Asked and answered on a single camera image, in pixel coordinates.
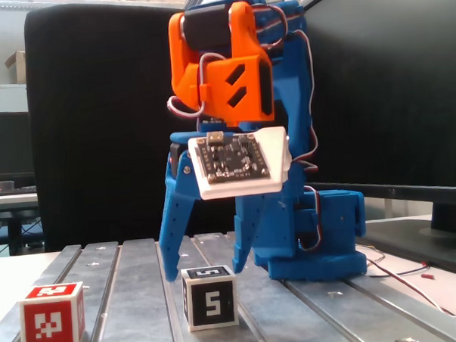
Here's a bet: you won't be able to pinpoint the white background desk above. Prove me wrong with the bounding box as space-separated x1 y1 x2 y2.
0 192 40 223

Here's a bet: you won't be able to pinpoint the dark keyboard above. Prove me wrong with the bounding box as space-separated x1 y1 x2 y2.
0 185 38 195

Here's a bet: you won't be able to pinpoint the small black background monitor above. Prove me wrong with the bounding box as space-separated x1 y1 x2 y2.
0 110 36 178

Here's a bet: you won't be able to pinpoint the aluminium slotted base plate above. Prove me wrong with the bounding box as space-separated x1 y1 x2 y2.
0 224 456 342

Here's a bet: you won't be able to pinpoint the black Dell monitor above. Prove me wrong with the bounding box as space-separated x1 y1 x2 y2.
299 0 456 284

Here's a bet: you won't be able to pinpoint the white-mounted wrist camera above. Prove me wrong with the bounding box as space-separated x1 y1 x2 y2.
187 125 293 201

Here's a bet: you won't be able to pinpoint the red cube with white pattern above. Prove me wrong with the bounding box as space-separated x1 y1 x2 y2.
16 281 87 342

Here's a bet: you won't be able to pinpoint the cardboard box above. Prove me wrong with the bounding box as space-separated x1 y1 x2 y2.
3 50 27 86

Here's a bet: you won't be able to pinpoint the red white wrist servo cable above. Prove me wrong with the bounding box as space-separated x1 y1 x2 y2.
165 52 208 121

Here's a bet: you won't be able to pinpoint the red and white wires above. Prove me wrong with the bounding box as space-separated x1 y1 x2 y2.
361 240 456 325

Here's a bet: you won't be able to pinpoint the white cabinet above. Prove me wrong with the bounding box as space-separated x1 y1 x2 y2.
0 83 29 113

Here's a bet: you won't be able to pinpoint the blue gripper, black servo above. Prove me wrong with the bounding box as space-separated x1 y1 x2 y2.
154 126 274 283

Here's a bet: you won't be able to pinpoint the black cube with white 5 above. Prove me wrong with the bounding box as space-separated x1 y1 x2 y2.
180 265 240 333

